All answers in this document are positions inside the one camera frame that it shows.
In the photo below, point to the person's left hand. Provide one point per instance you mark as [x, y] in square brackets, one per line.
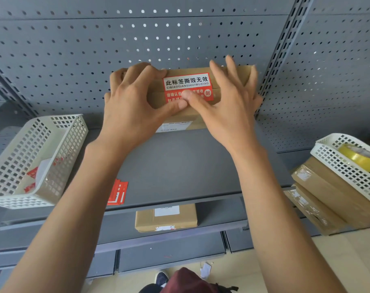
[130, 112]

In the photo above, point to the person's right hand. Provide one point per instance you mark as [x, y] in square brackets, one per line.
[230, 115]

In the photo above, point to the person's right middle finger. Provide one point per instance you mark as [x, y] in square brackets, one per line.
[235, 73]

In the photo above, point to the person's left middle finger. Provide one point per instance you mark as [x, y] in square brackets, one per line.
[142, 74]

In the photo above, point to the person's right thumb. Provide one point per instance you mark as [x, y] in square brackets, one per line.
[197, 103]

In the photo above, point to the person's left little finger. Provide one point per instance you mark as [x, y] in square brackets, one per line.
[115, 80]

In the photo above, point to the person's left thumb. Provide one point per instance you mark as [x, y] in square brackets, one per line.
[169, 109]

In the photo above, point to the brown cardboard box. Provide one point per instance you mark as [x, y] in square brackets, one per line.
[198, 121]

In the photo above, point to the red and white seal sticker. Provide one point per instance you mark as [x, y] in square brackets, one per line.
[186, 80]

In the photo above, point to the person's right forearm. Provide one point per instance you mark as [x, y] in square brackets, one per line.
[282, 222]

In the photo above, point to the person's left forearm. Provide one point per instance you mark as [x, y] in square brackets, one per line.
[72, 210]

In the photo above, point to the gray perforated back panel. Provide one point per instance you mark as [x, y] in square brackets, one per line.
[111, 42]

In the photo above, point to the gray metal shelf board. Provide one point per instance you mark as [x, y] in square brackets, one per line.
[179, 167]

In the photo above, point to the gray perforated side panel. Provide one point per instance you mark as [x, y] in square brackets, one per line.
[331, 76]

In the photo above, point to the small stack of red stickers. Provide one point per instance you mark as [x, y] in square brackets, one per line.
[118, 192]

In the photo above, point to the white sticker backing sheet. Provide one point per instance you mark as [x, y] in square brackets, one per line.
[46, 167]

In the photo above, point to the gray lower shelf board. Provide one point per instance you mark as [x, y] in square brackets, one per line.
[212, 215]

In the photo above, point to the flat cardboard box white label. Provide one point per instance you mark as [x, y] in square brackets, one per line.
[148, 221]

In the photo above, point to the white perforated plastic basket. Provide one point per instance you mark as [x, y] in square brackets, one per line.
[340, 163]
[17, 167]

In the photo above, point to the gray shelf base panels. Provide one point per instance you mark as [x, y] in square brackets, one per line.
[172, 253]

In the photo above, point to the yellow tape roll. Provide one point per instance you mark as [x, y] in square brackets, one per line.
[360, 158]

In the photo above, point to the large taped cardboard box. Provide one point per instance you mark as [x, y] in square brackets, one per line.
[334, 192]

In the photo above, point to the thin taped cardboard box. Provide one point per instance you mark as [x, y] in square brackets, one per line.
[313, 212]

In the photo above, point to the white paper scrap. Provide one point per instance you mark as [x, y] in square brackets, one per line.
[205, 270]

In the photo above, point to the dark sneaker white sole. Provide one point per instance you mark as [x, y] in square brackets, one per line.
[161, 279]

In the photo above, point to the maroon garment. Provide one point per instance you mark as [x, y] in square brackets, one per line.
[188, 282]

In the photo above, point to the gray slotted upright post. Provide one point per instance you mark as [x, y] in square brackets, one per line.
[279, 51]

